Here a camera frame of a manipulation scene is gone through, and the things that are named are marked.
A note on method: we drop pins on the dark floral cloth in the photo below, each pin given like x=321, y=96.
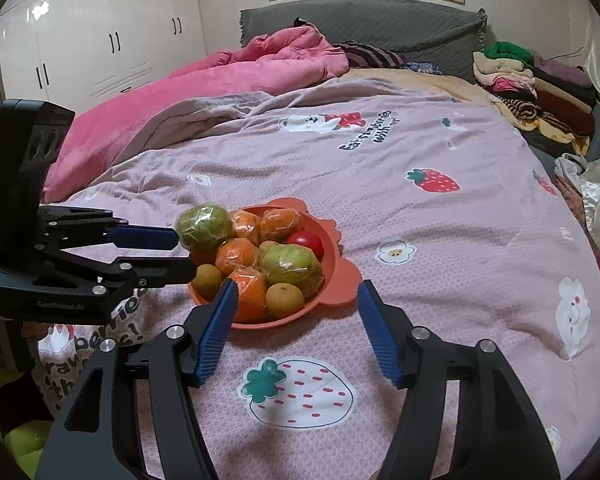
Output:
x=422, y=67

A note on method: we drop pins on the plastic-wrapped orange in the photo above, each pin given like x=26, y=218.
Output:
x=250, y=295
x=237, y=257
x=245, y=222
x=280, y=225

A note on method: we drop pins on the red tomato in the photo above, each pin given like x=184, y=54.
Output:
x=307, y=242

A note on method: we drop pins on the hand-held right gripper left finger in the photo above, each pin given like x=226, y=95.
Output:
x=217, y=330

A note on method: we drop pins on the beige bed sheet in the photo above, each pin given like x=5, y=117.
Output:
x=455, y=87

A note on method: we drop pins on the grey-white crumpled cloth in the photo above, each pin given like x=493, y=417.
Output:
x=570, y=165

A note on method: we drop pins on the yellow-green cloth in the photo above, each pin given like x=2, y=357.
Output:
x=27, y=437

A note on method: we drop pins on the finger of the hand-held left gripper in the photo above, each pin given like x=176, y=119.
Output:
x=170, y=272
x=145, y=237

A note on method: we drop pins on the orange plastic plate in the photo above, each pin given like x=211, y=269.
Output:
x=337, y=280

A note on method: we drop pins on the large plastic-wrapped green pear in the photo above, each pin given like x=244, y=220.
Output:
x=203, y=227

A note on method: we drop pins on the small yellow-brown plum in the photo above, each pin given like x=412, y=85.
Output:
x=267, y=246
x=207, y=280
x=282, y=300

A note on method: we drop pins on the strawberry printed blanket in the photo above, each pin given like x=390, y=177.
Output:
x=430, y=260

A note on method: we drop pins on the grey quilted headboard cover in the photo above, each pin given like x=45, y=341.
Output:
x=405, y=30

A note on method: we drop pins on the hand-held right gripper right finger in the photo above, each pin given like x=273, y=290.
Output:
x=380, y=330

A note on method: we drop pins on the pink quilt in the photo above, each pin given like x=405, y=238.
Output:
x=180, y=95

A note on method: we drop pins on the dark striped cloth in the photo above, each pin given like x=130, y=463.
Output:
x=370, y=55

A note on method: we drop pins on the stack of folded clothes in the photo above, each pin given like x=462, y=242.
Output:
x=545, y=95

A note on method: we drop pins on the white wardrobe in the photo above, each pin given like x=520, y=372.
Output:
x=105, y=25

